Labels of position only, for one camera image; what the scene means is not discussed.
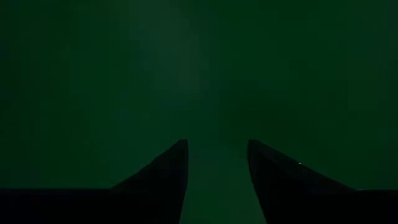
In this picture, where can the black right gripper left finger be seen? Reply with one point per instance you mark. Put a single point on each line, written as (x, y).
(149, 193)

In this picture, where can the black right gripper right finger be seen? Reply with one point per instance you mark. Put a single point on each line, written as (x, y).
(295, 196)

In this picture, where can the green table mat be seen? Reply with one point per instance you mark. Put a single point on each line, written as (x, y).
(199, 77)

